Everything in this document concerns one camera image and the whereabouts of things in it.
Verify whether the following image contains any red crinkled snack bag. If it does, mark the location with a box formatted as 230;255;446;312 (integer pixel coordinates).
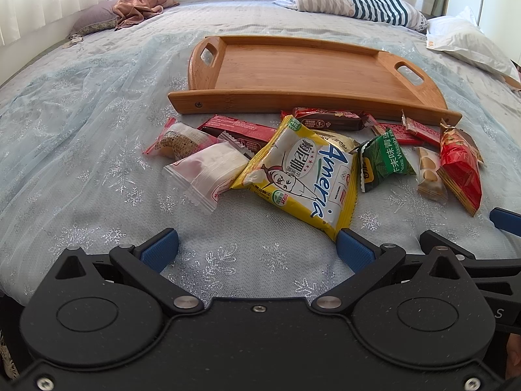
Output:
437;121;482;216

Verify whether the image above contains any clear peanut candy packet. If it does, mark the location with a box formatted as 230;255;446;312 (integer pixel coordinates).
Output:
416;147;448;204

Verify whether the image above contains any brown peanut bar packet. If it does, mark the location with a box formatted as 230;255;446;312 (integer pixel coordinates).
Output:
457;128;485;165

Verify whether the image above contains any green wasabi pea packet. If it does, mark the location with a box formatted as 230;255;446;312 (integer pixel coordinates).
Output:
358;129;416;193

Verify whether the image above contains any red wafer packet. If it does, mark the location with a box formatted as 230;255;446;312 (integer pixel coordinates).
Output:
402;113;441;148
365;115;422;147

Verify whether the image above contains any pink white cake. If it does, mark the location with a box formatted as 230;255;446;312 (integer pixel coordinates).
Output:
162;132;254;213

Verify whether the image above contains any yellow white snack bag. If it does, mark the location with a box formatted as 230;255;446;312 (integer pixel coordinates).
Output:
232;115;359;241

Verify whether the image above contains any gold snack bar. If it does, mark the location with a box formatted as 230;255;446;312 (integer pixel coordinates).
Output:
314;130;359;153

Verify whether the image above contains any pink seaweed roll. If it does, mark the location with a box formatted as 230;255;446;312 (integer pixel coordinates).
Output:
143;117;218;162

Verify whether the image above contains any brown red candy bar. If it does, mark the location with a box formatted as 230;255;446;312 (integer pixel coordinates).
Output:
281;108;364;131

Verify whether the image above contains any dark red chocolate bar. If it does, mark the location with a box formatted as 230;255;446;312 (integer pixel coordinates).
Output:
198;115;276;153

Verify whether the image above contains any grey bed sheet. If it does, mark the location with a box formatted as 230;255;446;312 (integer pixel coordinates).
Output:
0;0;521;140

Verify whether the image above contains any white pillow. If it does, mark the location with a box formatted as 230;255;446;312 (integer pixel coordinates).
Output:
427;6;520;90

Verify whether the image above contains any wooden serving tray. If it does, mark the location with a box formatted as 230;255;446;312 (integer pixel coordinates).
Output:
168;36;462;125

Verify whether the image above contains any small item near purple pillow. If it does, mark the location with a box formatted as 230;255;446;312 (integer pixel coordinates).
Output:
63;36;83;48

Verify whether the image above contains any purple pillow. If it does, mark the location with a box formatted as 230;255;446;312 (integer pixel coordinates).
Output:
69;0;119;37

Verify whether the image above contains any pink blanket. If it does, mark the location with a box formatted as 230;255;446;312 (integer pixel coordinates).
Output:
112;0;179;30

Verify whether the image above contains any striped pillow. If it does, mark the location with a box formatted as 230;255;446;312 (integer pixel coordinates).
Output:
275;0;428;32

